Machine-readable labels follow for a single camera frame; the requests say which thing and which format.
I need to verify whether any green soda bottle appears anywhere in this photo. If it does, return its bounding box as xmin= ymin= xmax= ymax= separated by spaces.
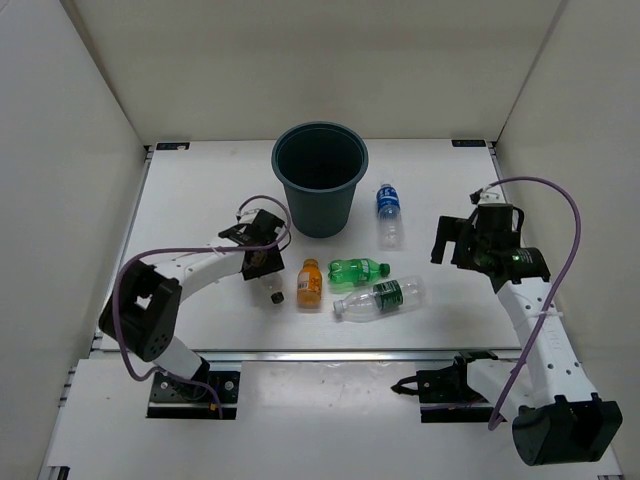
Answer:
xmin=328 ymin=258 xmax=391 ymax=287

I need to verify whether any orange juice bottle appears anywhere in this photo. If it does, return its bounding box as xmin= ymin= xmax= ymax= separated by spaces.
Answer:
xmin=296 ymin=258 xmax=322 ymax=309

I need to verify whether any green label clear bottle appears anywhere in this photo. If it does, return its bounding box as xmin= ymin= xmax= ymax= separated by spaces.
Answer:
xmin=333 ymin=276 xmax=426 ymax=323

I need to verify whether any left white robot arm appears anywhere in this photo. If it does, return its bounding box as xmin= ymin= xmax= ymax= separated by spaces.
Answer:
xmin=99 ymin=209 xmax=291 ymax=403

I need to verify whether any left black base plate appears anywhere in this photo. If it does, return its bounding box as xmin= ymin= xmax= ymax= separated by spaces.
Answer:
xmin=146 ymin=364 xmax=241 ymax=421

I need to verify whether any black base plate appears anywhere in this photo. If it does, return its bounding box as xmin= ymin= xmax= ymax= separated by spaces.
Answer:
xmin=416 ymin=365 xmax=493 ymax=424
xmin=146 ymin=364 xmax=241 ymax=421

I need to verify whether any dark green plastic bin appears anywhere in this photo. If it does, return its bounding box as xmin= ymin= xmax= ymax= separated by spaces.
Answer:
xmin=271 ymin=121 xmax=369 ymax=238

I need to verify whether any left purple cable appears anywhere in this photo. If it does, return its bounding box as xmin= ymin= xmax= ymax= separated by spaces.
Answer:
xmin=113 ymin=194 xmax=292 ymax=419

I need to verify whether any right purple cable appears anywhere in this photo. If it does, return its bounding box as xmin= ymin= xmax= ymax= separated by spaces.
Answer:
xmin=487 ymin=175 xmax=582 ymax=431

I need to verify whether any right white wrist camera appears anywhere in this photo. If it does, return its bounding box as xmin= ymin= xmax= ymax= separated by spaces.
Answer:
xmin=469 ymin=186 xmax=502 ymax=205

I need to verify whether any purple cable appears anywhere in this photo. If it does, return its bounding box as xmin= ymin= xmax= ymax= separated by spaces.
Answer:
xmin=113 ymin=194 xmax=292 ymax=419
xmin=487 ymin=175 xmax=582 ymax=431

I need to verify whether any right black table label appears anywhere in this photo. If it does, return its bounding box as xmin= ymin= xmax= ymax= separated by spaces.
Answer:
xmin=451 ymin=139 xmax=486 ymax=148

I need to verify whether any aluminium table rail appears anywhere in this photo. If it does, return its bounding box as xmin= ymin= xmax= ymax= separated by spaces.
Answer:
xmin=199 ymin=349 xmax=526 ymax=363

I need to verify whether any black label clear bottle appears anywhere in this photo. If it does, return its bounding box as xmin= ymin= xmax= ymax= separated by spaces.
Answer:
xmin=258 ymin=272 xmax=285 ymax=305

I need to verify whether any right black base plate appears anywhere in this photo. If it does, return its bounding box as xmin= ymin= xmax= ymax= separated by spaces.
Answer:
xmin=416 ymin=365 xmax=493 ymax=424

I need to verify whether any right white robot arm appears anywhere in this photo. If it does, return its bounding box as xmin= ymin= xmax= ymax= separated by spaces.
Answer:
xmin=391 ymin=203 xmax=623 ymax=466

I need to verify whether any left black table label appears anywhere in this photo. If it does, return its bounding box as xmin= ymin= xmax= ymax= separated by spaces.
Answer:
xmin=155 ymin=142 xmax=190 ymax=151

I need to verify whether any black table label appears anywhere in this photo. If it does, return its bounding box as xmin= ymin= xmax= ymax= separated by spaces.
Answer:
xmin=451 ymin=139 xmax=486 ymax=148
xmin=155 ymin=142 xmax=190 ymax=151

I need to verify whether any blue label water bottle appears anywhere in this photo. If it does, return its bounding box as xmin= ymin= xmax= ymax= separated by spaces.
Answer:
xmin=376 ymin=183 xmax=404 ymax=250

